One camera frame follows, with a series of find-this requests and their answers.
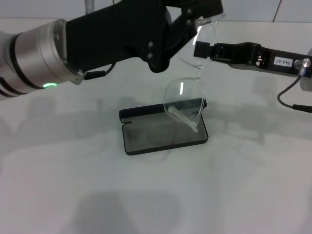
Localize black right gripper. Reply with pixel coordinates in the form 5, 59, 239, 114
193, 40, 312, 79

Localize grey left wrist connector stub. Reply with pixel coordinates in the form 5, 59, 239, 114
84, 0, 96, 13

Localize clear white glasses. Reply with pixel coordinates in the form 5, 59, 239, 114
163, 13, 226, 134

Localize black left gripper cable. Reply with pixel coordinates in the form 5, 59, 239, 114
83, 62, 117, 80

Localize silver right wrist connector knob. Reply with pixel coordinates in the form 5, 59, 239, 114
293, 58, 312, 74

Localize black glasses case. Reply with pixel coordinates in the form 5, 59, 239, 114
118, 101, 209, 156

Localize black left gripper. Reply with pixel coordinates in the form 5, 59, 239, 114
66, 0, 182, 74

